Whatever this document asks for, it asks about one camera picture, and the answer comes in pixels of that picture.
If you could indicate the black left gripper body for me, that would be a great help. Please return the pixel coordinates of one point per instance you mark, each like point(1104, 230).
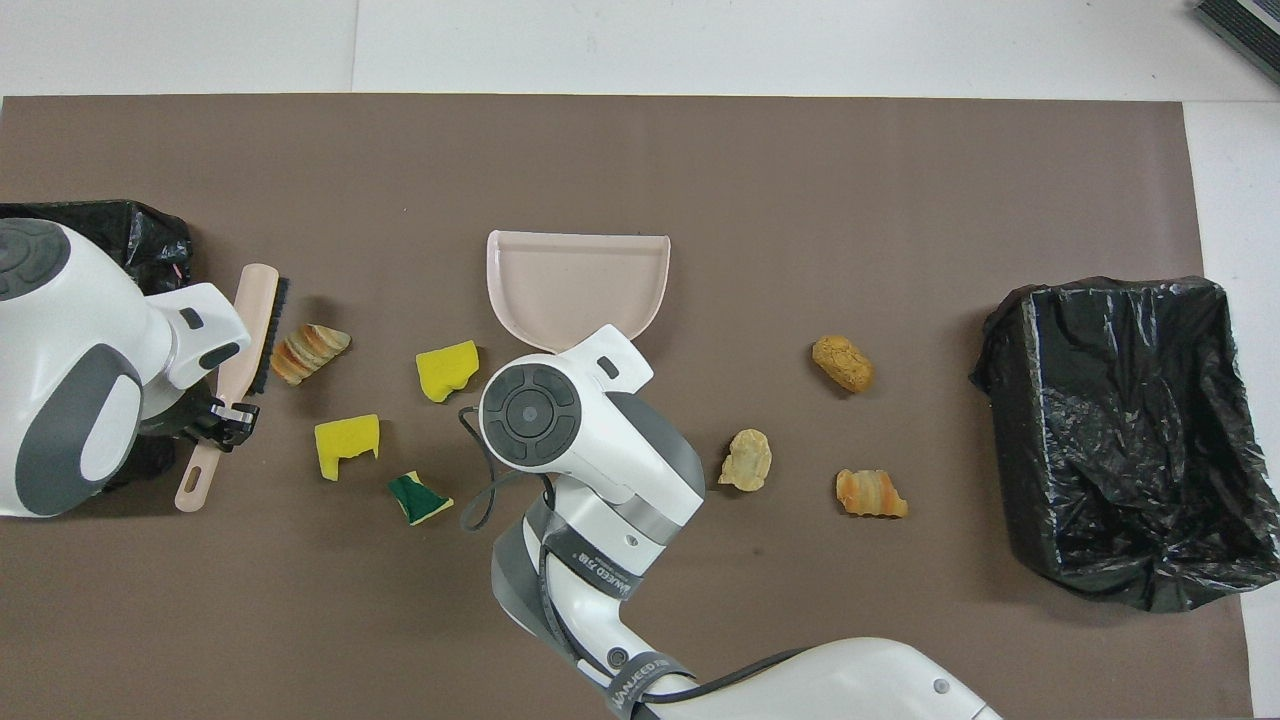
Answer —
point(202, 420)

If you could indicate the striped bread slice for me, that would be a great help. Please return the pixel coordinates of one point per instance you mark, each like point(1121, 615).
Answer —
point(308, 354)

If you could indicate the beige hand brush black bristles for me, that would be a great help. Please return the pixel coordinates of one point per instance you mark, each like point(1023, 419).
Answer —
point(255, 310)

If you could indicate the green and yellow sponge piece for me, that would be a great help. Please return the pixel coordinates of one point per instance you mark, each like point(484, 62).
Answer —
point(415, 497)

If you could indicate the beige plastic dustpan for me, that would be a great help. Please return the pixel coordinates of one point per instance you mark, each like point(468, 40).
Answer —
point(580, 280)

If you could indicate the pale yellow crisp piece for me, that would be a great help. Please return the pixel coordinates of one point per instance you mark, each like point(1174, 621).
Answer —
point(746, 460)

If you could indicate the brown fried nugget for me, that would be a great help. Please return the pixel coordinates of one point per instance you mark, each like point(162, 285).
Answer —
point(843, 363)

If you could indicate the orange striped croissant piece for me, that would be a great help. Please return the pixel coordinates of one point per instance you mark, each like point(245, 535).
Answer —
point(870, 493)

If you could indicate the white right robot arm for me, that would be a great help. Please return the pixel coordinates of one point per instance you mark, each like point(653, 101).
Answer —
point(600, 440)

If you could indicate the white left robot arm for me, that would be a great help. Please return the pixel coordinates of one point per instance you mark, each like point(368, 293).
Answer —
point(70, 330)

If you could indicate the crumpled black bag-lined bin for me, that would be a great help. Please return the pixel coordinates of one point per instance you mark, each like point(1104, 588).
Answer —
point(120, 225)

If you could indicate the open black bag-lined bin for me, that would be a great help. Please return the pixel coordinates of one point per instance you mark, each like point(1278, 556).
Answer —
point(1120, 440)

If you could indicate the brown table mat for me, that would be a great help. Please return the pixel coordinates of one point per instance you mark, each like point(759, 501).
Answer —
point(640, 160)

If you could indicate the dark ribbed panel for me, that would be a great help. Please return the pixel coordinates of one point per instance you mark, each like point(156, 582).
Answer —
point(1245, 25)

